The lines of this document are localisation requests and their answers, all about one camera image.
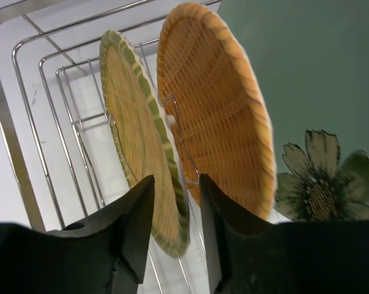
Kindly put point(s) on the yellow green woven plate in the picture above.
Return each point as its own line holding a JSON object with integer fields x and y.
{"x": 143, "y": 139}

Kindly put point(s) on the metal wire dish rack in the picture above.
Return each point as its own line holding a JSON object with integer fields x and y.
{"x": 58, "y": 162}

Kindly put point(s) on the small orange woven plate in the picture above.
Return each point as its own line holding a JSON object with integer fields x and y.
{"x": 205, "y": 78}

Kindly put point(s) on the green ceramic flower plate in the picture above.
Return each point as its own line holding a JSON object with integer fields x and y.
{"x": 311, "y": 60}

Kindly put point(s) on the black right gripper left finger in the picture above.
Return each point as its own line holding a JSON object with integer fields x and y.
{"x": 105, "y": 252}

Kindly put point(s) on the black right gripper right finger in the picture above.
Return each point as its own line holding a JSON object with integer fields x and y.
{"x": 246, "y": 254}

